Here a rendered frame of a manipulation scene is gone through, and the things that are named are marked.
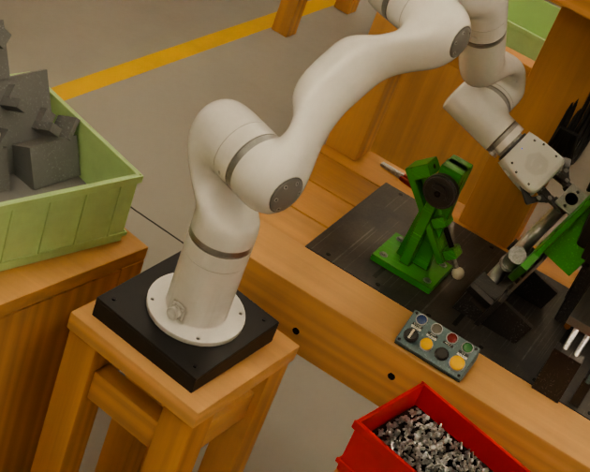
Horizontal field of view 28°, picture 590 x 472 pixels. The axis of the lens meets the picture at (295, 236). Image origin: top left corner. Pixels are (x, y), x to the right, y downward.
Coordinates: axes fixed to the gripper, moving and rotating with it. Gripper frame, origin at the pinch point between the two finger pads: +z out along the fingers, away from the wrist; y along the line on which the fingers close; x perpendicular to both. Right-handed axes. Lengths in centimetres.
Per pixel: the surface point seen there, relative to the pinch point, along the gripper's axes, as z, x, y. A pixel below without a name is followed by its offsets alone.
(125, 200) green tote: -63, 8, -63
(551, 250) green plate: 4.8, -3.6, -11.1
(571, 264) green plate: 9.5, -4.5, -10.4
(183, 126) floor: -109, 215, -12
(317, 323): -18, 5, -54
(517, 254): 0.8, -0.3, -15.5
